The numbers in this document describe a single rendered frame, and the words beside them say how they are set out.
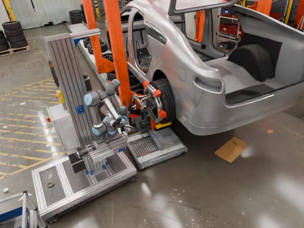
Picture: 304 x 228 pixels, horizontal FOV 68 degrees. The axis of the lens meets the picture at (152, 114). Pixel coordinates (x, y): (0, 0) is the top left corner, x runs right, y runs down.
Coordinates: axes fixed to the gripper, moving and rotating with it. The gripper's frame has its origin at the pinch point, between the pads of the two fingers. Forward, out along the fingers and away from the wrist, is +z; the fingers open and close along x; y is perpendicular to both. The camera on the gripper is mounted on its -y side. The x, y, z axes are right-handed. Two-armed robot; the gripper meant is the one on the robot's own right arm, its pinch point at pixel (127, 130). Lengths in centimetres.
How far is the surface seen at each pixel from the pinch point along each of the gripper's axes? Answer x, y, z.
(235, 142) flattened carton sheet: -202, 95, 32
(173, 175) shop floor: -84, 113, -1
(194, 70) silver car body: -80, -47, 16
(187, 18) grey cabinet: -564, -49, -352
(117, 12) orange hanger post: -82, -95, -115
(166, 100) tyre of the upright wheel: -96, 8, -32
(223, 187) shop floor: -111, 109, 63
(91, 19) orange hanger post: -154, -69, -295
